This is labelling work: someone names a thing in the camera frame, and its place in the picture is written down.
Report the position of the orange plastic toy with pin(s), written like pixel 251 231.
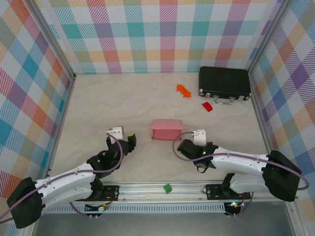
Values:
pixel 184 90

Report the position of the black carrying case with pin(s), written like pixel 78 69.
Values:
pixel 224 82

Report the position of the grey metal panel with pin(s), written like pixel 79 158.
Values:
pixel 160 225

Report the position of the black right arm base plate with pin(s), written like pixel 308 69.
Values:
pixel 214 191

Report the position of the aluminium frame post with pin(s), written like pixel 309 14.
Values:
pixel 53 40
pixel 268 37

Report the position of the small green block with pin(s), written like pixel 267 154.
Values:
pixel 168 188

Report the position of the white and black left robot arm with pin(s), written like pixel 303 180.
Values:
pixel 64 189

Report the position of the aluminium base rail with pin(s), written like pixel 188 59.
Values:
pixel 147 194

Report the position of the small red curved block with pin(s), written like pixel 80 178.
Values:
pixel 207 107

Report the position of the aluminium side rail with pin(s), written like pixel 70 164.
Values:
pixel 264 127
pixel 60 127

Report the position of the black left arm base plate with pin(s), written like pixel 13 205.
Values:
pixel 110 193

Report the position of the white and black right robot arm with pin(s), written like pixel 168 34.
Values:
pixel 236 163

